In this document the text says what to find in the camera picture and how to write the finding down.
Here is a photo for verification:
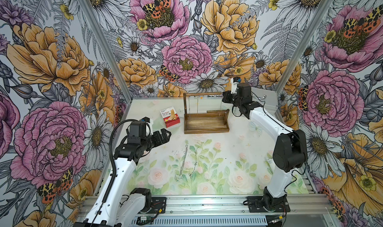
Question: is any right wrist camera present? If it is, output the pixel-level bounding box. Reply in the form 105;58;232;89
230;77;241;94

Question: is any red white small box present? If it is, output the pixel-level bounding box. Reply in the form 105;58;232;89
160;107;181;128

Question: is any wooden jewelry display stand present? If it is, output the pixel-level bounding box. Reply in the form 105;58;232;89
183;92;229;134

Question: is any small green circuit board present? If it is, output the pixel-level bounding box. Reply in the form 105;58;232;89
136;216;148;225

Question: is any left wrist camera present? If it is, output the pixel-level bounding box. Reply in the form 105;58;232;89
141;117;153;136

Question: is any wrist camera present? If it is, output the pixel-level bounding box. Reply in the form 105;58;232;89
230;77;241;94
141;117;153;136

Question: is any white blue tube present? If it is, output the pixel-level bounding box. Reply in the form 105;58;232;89
265;157;276;175

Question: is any silver metal first-aid case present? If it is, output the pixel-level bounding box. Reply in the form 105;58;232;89
250;87;278;122

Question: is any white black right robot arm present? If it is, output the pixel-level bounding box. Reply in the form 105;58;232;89
222;82;308;212

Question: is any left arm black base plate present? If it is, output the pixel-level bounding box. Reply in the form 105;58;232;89
142;197;167;215

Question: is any aluminium front rail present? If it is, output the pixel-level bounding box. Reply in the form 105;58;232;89
76;195;339;227

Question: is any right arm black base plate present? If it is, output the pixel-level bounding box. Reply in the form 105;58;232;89
243;195;291;213

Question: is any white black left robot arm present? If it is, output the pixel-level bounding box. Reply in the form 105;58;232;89
74;118;172;227

